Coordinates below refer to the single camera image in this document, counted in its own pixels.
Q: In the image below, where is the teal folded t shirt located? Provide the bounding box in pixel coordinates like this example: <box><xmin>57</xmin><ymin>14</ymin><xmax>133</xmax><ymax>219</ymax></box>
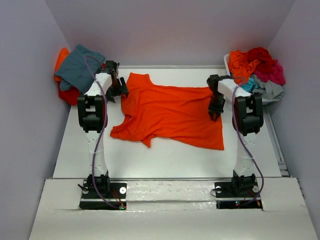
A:
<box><xmin>54</xmin><ymin>44</ymin><xmax>106</xmax><ymax>93</ymax></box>

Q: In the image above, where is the grey crumpled t shirt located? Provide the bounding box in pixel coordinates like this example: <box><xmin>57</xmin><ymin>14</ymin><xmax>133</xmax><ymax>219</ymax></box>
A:
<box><xmin>250</xmin><ymin>74</ymin><xmax>284</xmax><ymax>102</ymax></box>

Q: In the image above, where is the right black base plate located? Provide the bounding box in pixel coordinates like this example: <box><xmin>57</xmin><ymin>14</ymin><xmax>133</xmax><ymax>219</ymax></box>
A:
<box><xmin>210</xmin><ymin>181</ymin><xmax>263</xmax><ymax>210</ymax></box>

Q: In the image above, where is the cyan crumpled t shirt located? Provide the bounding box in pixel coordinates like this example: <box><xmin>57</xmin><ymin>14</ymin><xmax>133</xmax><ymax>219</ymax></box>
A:
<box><xmin>241</xmin><ymin>77</ymin><xmax>259</xmax><ymax>93</ymax></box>

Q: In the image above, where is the red folded t shirt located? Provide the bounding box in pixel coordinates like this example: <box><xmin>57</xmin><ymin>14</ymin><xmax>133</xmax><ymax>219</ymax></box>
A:
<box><xmin>58</xmin><ymin>87</ymin><xmax>81</xmax><ymax>106</ymax></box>

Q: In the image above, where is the orange folded t shirt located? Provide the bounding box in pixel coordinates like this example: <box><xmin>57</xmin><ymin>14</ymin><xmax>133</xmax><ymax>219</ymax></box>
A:
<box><xmin>53</xmin><ymin>47</ymin><xmax>70</xmax><ymax>83</ymax></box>

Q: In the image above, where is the magenta crumpled t shirt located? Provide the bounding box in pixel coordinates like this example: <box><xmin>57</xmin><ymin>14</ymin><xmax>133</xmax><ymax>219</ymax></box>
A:
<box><xmin>253</xmin><ymin>61</ymin><xmax>286</xmax><ymax>86</ymax></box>

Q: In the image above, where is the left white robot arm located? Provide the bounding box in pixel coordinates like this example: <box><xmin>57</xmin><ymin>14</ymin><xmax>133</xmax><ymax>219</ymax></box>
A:
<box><xmin>77</xmin><ymin>60</ymin><xmax>129</xmax><ymax>199</ymax></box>

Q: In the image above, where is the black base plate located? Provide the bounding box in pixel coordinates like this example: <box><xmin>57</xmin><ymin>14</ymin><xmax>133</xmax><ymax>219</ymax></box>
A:
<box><xmin>210</xmin><ymin>181</ymin><xmax>263</xmax><ymax>210</ymax></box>
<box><xmin>78</xmin><ymin>180</ymin><xmax>128</xmax><ymax>211</ymax></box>

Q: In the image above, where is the red crumpled t shirt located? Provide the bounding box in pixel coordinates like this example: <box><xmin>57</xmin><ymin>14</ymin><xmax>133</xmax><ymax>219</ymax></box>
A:
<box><xmin>247</xmin><ymin>47</ymin><xmax>276</xmax><ymax>74</ymax></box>

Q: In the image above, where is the orange t shirt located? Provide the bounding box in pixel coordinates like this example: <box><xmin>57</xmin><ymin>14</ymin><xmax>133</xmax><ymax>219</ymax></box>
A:
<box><xmin>110</xmin><ymin>73</ymin><xmax>225</xmax><ymax>151</ymax></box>
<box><xmin>53</xmin><ymin>47</ymin><xmax>70</xmax><ymax>83</ymax></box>

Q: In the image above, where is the white laundry basket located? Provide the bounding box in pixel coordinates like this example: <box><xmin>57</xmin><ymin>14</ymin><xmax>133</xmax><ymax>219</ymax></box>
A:
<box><xmin>223</xmin><ymin>54</ymin><xmax>279</xmax><ymax>105</ymax></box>

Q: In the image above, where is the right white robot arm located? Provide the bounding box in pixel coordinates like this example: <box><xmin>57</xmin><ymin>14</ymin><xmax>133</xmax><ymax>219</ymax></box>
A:
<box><xmin>206</xmin><ymin>74</ymin><xmax>264</xmax><ymax>199</ymax></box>

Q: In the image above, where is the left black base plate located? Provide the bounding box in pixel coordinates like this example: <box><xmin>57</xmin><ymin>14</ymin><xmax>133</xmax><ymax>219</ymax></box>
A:
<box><xmin>78</xmin><ymin>180</ymin><xmax>128</xmax><ymax>211</ymax></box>

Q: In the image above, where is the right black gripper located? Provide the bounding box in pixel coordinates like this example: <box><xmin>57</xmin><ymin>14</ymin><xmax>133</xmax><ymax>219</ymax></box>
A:
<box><xmin>209</xmin><ymin>91</ymin><xmax>227</xmax><ymax>120</ymax></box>

